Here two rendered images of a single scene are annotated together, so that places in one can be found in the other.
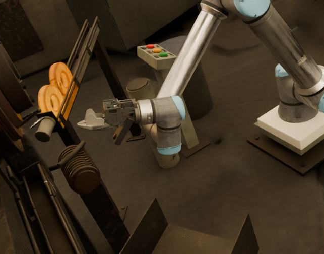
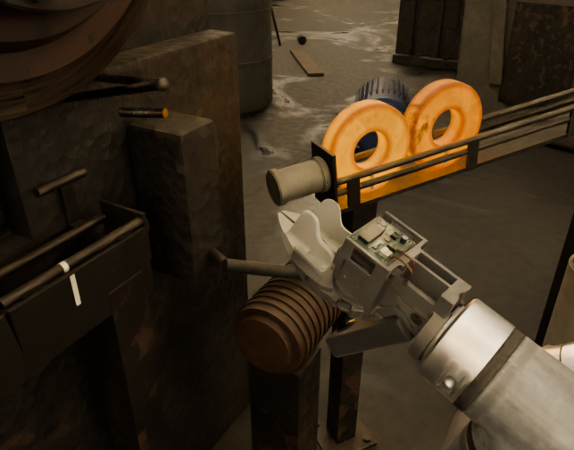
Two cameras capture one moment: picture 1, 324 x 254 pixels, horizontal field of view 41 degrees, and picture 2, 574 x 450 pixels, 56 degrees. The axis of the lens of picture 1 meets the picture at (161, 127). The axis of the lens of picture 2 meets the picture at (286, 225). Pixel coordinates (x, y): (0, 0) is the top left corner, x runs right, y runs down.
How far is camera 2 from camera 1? 1.06 m
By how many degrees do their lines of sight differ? 37
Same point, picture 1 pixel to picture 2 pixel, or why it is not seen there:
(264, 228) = not seen: outside the picture
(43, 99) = (344, 120)
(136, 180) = (445, 421)
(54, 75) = (424, 100)
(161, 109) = (511, 402)
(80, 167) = (275, 308)
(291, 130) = not seen: outside the picture
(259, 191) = not seen: outside the picture
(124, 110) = (402, 288)
